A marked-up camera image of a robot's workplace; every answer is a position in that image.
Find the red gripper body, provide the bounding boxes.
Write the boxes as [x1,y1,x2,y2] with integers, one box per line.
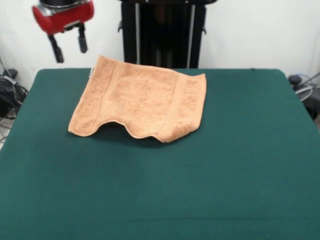
[31,0,96,35]

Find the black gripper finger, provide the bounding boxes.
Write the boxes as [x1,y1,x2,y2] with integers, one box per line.
[76,23,89,54]
[47,34,66,64]

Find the tan terry towel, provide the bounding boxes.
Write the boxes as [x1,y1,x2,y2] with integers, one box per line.
[67,55,208,145]

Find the dark green table cloth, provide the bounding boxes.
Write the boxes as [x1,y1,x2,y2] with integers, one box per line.
[0,68,320,240]

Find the black cable tangle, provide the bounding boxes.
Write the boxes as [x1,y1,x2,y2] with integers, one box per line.
[0,73,29,121]
[293,73,320,119]

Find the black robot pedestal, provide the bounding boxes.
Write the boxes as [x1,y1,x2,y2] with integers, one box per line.
[116,0,218,70]

